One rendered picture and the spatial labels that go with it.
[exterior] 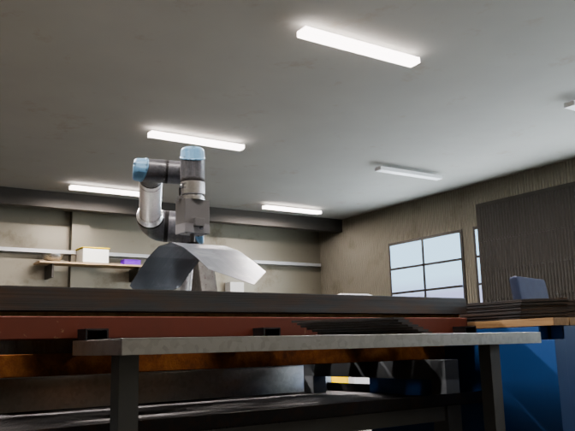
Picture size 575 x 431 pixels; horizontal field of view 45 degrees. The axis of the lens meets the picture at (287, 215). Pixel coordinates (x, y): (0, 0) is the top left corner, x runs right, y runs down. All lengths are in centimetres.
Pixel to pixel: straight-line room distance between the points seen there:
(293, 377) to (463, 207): 916
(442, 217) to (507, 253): 153
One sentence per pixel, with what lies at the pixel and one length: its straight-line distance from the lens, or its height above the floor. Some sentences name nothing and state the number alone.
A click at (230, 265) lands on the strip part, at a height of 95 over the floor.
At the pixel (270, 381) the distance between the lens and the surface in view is 276.
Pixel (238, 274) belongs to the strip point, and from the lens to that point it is 187.
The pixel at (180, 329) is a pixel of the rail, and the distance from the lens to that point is 168.
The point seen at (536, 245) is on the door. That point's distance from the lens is 1075.
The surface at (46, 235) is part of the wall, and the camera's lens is 1227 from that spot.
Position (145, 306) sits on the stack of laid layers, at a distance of 165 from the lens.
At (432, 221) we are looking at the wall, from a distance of 1223.
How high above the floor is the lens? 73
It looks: 11 degrees up
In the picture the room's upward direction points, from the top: 1 degrees counter-clockwise
